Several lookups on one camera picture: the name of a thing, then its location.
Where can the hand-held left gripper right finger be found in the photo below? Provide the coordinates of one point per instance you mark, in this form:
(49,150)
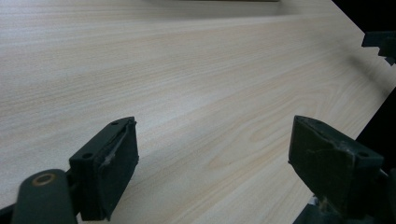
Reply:
(323,161)

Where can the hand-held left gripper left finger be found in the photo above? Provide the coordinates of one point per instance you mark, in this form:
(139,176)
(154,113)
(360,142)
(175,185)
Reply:
(115,168)

